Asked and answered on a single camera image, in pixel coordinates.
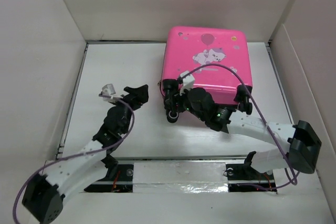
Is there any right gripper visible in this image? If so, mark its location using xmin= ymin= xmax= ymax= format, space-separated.
xmin=164 ymin=84 xmax=206 ymax=122

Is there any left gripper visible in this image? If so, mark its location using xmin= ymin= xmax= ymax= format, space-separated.
xmin=109 ymin=84 xmax=146 ymax=134

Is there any pink hard-shell suitcase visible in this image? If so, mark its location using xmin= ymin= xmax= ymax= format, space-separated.
xmin=160 ymin=26 xmax=253 ymax=118

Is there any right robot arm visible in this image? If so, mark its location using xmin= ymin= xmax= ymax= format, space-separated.
xmin=165 ymin=88 xmax=322 ymax=178

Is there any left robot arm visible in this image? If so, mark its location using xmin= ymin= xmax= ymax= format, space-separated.
xmin=22 ymin=84 xmax=149 ymax=223

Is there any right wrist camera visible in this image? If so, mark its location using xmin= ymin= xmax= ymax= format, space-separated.
xmin=177 ymin=71 xmax=195 ymax=95

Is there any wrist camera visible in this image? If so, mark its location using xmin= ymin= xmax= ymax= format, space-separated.
xmin=98 ymin=83 xmax=116 ymax=102
xmin=177 ymin=71 xmax=195 ymax=95

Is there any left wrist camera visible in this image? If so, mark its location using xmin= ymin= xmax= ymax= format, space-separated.
xmin=98 ymin=83 xmax=116 ymax=102

